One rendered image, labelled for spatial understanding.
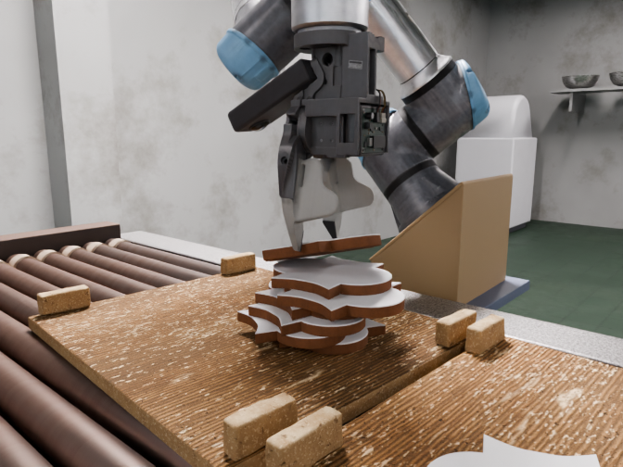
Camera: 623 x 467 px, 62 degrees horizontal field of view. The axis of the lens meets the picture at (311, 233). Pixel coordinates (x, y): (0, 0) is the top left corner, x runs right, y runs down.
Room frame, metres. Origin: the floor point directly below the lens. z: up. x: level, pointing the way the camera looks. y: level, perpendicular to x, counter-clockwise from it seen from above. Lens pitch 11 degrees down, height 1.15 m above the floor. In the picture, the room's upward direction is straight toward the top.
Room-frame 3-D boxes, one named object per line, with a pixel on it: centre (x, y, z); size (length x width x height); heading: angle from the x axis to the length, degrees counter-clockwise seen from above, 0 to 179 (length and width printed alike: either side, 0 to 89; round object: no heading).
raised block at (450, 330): (0.52, -0.16, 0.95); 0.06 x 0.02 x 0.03; 134
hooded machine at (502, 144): (6.33, -2.26, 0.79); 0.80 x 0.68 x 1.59; 139
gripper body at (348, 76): (0.53, -0.02, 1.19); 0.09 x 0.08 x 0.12; 58
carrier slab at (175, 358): (0.57, 0.08, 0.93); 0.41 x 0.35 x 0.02; 44
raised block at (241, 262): (0.80, 0.12, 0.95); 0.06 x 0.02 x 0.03; 134
